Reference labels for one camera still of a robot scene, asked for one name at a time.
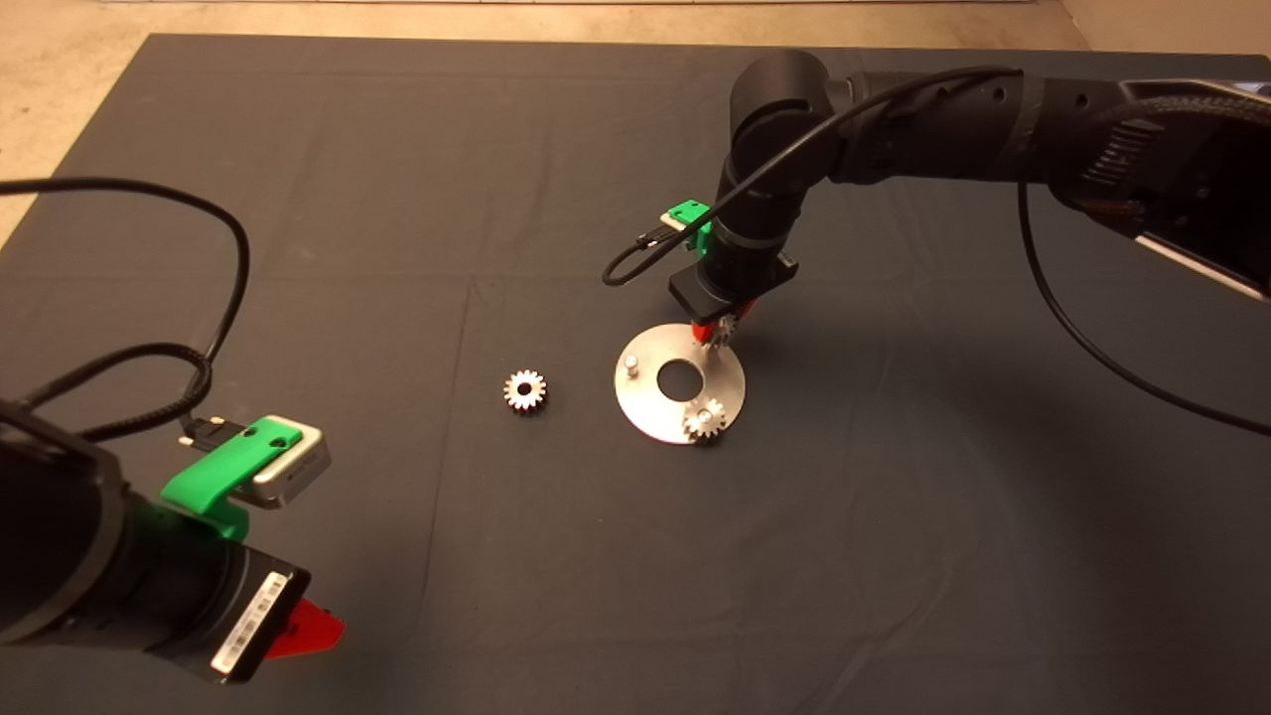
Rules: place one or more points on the small steel planetary gear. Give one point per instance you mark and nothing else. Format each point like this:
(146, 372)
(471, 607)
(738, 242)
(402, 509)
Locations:
(693, 429)
(513, 397)
(726, 331)

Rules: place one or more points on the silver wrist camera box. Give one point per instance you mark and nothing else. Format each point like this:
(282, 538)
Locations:
(674, 223)
(306, 475)

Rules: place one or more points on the round metal carrier plate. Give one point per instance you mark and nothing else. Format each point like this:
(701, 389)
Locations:
(650, 407)

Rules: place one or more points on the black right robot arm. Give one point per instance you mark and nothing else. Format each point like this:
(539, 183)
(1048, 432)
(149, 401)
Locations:
(779, 99)

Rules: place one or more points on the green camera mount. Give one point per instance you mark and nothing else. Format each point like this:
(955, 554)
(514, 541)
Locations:
(687, 213)
(220, 472)

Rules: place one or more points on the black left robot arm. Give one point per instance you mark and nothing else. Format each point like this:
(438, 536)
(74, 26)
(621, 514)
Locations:
(55, 531)

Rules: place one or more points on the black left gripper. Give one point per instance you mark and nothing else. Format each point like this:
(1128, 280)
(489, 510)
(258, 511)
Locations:
(236, 606)

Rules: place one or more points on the dark grey table cloth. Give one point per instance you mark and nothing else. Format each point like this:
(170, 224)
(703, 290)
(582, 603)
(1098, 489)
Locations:
(496, 199)

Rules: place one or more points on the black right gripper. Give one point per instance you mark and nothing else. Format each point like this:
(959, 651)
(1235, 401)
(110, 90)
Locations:
(730, 278)

